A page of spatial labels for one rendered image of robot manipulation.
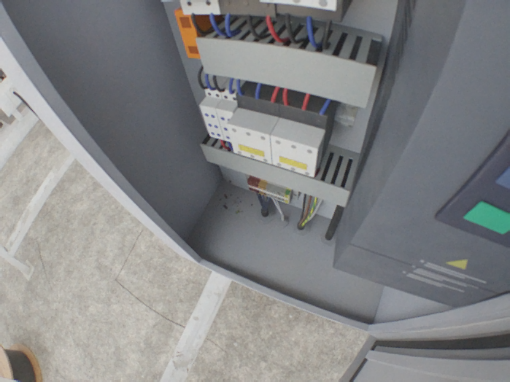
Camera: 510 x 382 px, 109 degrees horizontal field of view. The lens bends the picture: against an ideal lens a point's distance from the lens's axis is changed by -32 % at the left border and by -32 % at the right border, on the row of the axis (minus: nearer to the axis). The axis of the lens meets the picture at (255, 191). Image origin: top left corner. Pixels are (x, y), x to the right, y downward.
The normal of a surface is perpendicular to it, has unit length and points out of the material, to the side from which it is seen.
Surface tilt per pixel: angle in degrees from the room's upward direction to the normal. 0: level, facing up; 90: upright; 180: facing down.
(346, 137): 90
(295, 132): 0
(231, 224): 0
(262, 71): 90
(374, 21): 90
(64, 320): 0
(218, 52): 90
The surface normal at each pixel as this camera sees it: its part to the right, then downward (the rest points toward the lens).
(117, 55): 0.90, 0.32
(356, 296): -0.10, -0.50
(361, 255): -0.41, 0.81
